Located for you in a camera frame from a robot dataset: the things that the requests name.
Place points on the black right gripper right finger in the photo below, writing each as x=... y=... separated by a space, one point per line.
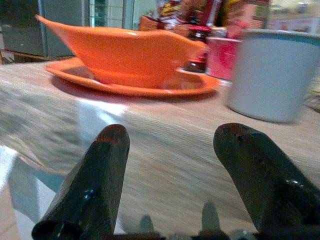
x=262 y=175

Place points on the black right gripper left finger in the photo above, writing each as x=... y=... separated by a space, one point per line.
x=92 y=185

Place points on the grey cup with teal rim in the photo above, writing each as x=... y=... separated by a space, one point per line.
x=271 y=75

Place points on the orange plate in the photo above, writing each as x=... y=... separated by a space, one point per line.
x=132 y=83

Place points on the pink container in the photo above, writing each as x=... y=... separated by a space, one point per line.
x=221 y=57

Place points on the orange bowl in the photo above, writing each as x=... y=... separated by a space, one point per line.
x=130 y=53

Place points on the dark glass jar red lid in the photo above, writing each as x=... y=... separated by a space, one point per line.
x=197 y=47

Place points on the grey cabinet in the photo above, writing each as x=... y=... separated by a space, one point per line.
x=37 y=27

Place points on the colourful snack packages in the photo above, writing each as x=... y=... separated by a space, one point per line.
x=212 y=15

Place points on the orange wicker basket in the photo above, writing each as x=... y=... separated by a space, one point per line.
x=162 y=26

